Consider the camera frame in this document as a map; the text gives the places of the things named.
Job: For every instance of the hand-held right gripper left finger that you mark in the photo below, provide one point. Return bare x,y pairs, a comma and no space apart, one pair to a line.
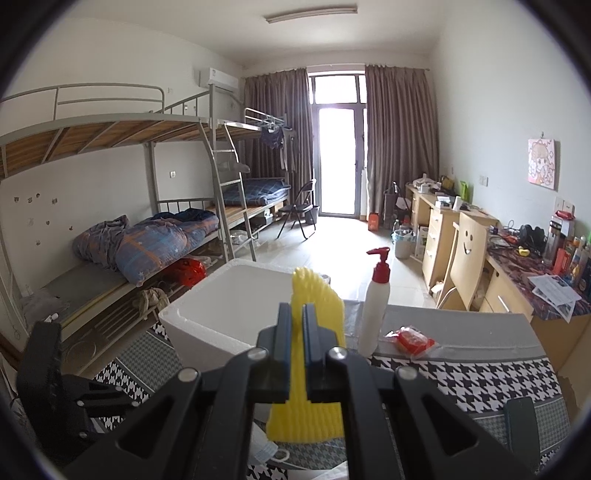
284,355

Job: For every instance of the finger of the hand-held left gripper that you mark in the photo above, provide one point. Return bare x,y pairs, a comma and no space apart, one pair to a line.
108,398

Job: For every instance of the grey mattress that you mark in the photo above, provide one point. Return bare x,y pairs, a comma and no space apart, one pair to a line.
78,288

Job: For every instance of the glass balcony door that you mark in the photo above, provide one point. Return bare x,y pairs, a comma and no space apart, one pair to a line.
337,161

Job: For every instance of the hanging dark clothes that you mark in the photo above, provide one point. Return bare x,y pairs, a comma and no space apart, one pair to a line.
272,136

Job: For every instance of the orange bag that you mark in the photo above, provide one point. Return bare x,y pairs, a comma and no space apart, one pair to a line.
374,222

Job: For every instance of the white foam box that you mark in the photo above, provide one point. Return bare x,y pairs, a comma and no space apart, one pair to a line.
217,295

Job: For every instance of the white pump bottle red cap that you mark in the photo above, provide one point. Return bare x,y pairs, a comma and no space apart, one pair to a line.
374,314

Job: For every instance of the brown curtain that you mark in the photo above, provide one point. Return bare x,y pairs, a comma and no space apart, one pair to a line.
397,129
277,106

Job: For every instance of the grey metal bunk bed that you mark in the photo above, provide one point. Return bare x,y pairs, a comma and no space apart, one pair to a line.
92,134
249,131

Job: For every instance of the beige cloth bundle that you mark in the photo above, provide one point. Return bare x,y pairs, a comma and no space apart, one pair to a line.
150,299

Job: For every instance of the white face mask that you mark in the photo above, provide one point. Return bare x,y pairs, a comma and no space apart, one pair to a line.
263,447

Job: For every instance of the black headphones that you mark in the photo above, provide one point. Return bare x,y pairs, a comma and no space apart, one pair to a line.
531,235

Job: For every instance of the green paper bag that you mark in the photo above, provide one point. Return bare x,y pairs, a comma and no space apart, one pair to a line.
463,190

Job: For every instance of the wooden desk patterned cover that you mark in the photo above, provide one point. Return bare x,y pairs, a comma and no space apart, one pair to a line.
503,295

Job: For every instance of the group of toiletry bottles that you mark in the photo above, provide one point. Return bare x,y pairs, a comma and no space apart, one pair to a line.
565,258

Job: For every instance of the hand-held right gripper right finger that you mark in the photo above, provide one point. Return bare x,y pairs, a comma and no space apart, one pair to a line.
308,355

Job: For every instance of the houndstooth table cloth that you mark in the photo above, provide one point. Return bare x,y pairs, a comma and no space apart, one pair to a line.
461,383

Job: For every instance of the dark teal flat object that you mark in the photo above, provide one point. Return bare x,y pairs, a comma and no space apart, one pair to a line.
521,434

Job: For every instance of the wooden chair smiley backrest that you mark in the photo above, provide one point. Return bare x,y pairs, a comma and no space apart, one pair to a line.
468,249

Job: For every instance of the light wooden desk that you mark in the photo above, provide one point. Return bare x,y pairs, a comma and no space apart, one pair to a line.
438,230

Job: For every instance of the printed paper sheets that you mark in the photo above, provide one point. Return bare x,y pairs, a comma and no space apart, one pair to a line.
554,290

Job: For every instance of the folded blue checked quilt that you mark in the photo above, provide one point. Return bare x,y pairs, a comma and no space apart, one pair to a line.
263,189

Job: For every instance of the cartoon wall poster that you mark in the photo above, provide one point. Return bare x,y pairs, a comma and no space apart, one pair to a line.
542,164

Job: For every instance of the white air conditioner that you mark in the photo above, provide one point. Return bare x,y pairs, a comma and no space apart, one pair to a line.
217,78

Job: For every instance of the black folding chair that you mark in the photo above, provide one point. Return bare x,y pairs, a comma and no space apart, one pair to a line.
295,208

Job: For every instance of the red plastic packet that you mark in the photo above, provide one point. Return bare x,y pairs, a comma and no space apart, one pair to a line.
413,341

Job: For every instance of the blue patterned quilt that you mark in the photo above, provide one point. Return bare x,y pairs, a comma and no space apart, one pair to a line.
152,244

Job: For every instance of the ceiling tube light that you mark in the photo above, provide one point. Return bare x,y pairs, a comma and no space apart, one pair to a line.
309,13

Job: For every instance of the white plastic bucket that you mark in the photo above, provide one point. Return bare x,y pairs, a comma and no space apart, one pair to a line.
404,247

